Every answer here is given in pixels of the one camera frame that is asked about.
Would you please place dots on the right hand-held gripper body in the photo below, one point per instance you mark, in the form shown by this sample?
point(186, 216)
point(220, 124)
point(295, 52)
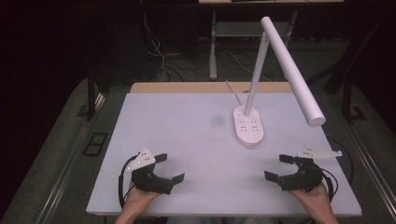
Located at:
point(305, 177)

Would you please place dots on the person's right hand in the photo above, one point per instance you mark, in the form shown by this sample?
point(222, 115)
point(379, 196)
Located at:
point(313, 197)

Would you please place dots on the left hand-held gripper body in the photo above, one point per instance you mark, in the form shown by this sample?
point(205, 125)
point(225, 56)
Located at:
point(146, 180)

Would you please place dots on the black stand post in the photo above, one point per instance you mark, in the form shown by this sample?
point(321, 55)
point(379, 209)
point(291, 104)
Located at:
point(348, 99)
point(91, 96)

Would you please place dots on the person's left hand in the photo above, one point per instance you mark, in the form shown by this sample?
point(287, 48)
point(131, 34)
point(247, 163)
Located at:
point(140, 197)

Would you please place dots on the grey metal stand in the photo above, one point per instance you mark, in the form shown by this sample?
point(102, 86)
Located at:
point(213, 56)

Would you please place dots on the black floor frame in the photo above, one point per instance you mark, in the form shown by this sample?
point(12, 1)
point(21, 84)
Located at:
point(95, 143)

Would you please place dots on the white desk lamp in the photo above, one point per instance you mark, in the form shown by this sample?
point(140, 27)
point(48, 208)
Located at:
point(289, 68)

